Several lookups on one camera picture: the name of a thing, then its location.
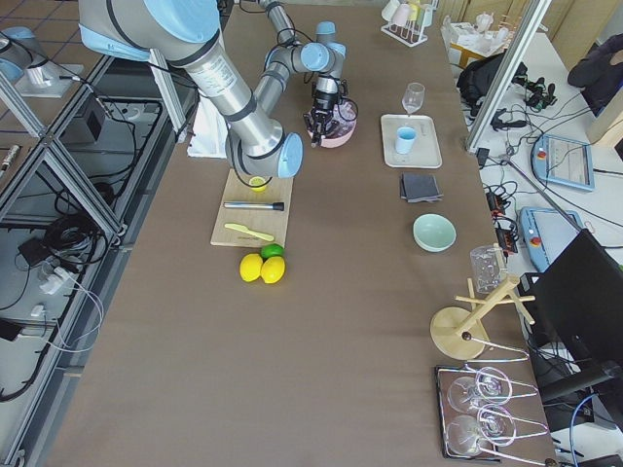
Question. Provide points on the lower inverted wine glass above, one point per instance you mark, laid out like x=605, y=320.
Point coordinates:
x=488, y=431

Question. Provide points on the yellow plastic knife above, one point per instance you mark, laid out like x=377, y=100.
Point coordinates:
x=245, y=230

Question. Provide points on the right yellow lemon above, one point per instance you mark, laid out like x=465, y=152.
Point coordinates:
x=273, y=269

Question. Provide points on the half lemon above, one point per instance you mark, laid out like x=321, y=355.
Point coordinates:
x=258, y=184

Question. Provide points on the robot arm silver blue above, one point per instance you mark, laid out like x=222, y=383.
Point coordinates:
x=287, y=34
x=188, y=34

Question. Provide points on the cream serving tray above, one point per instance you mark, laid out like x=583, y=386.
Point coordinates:
x=425, y=152

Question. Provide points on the blue teach pendant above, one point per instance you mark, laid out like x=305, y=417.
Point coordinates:
x=563, y=161
x=546, y=233

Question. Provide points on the green ceramic bowl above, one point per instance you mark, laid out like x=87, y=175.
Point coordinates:
x=434, y=232

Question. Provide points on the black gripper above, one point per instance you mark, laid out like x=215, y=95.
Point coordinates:
x=323, y=101

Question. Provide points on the yellow lemon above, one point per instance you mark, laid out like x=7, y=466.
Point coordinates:
x=250, y=267
x=273, y=269

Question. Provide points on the white cup rack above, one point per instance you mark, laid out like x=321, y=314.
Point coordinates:
x=406, y=21

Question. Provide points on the green lime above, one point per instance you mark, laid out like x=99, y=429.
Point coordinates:
x=271, y=250

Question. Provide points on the left yellow lemon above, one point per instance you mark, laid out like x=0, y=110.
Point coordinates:
x=250, y=267

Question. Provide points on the black bag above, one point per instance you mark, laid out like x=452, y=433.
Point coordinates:
x=475, y=81

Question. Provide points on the wooden cutting board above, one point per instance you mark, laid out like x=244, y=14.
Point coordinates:
x=264, y=221

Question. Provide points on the blue plastic cup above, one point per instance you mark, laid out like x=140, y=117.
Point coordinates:
x=405, y=140

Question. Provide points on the clear glass mug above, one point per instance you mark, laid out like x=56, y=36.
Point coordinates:
x=488, y=267

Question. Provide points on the aluminium frame post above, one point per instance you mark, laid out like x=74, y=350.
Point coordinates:
x=531, y=19

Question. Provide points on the lower blue teach pendant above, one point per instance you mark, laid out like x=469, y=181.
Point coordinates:
x=546, y=233

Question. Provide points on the wooden cup tree stand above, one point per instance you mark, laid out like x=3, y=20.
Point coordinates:
x=459, y=333

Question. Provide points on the grey folded cloth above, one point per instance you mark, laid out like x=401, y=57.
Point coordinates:
x=419, y=187

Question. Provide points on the pink bowl with ice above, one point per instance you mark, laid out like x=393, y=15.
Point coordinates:
x=343, y=124

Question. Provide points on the metal glass rack tray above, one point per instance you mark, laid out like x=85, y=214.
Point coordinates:
x=444, y=376

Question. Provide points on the clear wine glass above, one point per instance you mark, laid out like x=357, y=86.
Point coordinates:
x=413, y=98

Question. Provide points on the black monitor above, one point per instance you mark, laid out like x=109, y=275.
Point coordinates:
x=579, y=297

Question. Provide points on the upper blue teach pendant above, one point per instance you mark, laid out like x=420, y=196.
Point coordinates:
x=563, y=161

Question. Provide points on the upper inverted wine glass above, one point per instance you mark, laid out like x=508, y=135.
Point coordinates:
x=474, y=389

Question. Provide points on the inverted wine glass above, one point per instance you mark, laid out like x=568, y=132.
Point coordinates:
x=474, y=389
x=488, y=431

